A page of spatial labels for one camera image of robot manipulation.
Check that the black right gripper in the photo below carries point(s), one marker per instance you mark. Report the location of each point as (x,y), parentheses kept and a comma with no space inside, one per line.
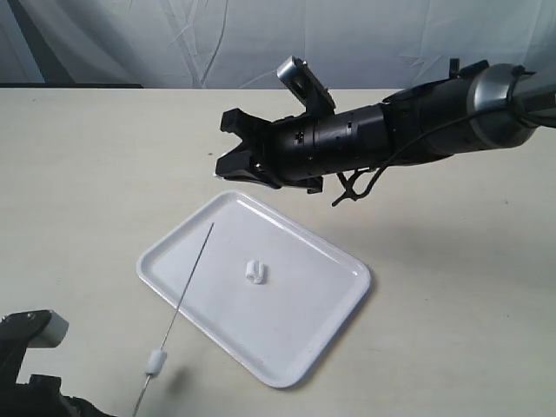
(287,152)

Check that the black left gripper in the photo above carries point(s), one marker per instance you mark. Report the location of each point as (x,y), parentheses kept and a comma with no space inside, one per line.
(40,396)

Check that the white foam piece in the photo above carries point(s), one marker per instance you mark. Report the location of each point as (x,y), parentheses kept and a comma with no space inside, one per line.
(256,272)
(155,363)

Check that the thin metal skewer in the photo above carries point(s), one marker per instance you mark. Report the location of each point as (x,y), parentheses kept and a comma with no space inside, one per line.
(178,305)

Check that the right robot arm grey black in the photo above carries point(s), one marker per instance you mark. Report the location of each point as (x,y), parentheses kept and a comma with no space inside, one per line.
(479,107)

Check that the grey backdrop cloth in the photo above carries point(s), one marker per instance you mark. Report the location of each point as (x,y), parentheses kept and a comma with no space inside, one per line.
(239,44)

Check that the white rectangular plastic tray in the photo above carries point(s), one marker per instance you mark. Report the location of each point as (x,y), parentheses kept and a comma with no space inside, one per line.
(276,330)

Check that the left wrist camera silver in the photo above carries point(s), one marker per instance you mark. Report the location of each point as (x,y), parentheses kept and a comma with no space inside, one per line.
(34,329)

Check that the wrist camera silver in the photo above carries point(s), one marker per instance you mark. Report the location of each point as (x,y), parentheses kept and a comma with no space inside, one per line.
(34,329)
(297,77)

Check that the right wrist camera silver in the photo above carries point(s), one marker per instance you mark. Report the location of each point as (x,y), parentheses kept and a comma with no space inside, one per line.
(297,77)

